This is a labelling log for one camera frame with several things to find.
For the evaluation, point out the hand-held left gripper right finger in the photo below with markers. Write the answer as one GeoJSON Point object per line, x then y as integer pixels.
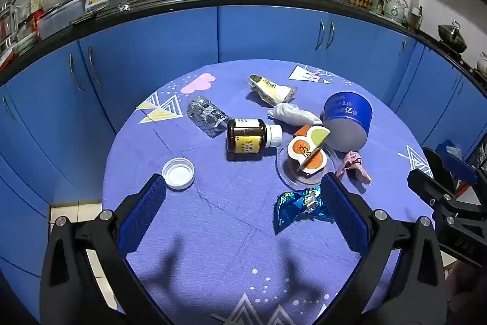
{"type": "Point", "coordinates": [342, 210]}

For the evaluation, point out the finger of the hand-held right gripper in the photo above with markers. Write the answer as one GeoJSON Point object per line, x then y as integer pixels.
{"type": "Point", "coordinates": [460, 169]}
{"type": "Point", "coordinates": [428, 186]}

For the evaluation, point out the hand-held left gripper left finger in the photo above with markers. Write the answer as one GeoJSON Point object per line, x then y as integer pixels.
{"type": "Point", "coordinates": [146, 207]}

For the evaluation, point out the orange green white carton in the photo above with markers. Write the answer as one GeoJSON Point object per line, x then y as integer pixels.
{"type": "Point", "coordinates": [308, 150]}

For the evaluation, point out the silver blister pack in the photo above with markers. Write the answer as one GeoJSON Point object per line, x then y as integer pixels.
{"type": "Point", "coordinates": [207, 115]}

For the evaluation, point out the crumpled pink wrapper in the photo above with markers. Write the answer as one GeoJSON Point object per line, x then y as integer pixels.
{"type": "Point", "coordinates": [354, 167]}

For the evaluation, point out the blue foil wrapper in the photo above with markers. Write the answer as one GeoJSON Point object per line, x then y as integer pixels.
{"type": "Point", "coordinates": [296, 207]}

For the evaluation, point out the white plastic lid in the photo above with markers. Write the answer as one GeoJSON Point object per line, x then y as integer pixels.
{"type": "Point", "coordinates": [178, 172]}

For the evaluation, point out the clear plastic dish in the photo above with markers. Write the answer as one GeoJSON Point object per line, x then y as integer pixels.
{"type": "Point", "coordinates": [283, 172]}

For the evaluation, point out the purple patterned tablecloth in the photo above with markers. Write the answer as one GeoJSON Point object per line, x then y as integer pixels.
{"type": "Point", "coordinates": [228, 218]}

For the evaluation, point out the blue round can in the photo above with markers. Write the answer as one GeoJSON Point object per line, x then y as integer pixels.
{"type": "Point", "coordinates": [348, 119]}

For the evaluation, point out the crumpled white tissue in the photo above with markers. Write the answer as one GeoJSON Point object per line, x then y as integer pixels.
{"type": "Point", "coordinates": [293, 113]}

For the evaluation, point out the brown bottle white cap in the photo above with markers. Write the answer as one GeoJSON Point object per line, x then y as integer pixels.
{"type": "Point", "coordinates": [247, 139]}

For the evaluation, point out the dark wok with lid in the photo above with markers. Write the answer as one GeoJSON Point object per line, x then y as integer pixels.
{"type": "Point", "coordinates": [452, 35]}

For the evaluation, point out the yellow white snack wrapper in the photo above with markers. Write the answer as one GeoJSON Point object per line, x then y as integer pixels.
{"type": "Point", "coordinates": [268, 89]}

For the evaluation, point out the dark glass bottle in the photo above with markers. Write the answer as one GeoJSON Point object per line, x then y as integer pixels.
{"type": "Point", "coordinates": [417, 18]}

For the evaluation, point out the pale green kettle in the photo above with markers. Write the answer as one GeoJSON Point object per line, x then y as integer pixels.
{"type": "Point", "coordinates": [395, 7]}

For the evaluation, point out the small lidded jar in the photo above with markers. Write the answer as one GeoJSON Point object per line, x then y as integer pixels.
{"type": "Point", "coordinates": [378, 3]}

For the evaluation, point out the blue kitchen cabinets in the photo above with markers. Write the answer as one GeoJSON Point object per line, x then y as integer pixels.
{"type": "Point", "coordinates": [266, 32]}

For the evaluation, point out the grey plastic storage box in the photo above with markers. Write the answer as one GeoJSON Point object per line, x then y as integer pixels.
{"type": "Point", "coordinates": [62, 14]}

